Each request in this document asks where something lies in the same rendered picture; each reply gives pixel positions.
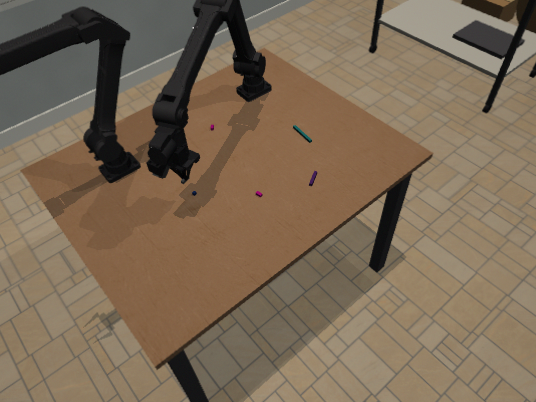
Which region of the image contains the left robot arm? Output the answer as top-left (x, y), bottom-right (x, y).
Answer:
top-left (146, 0), bottom-right (271, 179)

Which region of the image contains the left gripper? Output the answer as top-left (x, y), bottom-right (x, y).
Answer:
top-left (170, 141), bottom-right (200, 180)

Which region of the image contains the turquoise rod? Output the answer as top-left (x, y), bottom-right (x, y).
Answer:
top-left (293, 125), bottom-right (312, 143)

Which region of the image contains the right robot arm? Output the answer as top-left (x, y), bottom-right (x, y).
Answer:
top-left (0, 7), bottom-right (141, 183)

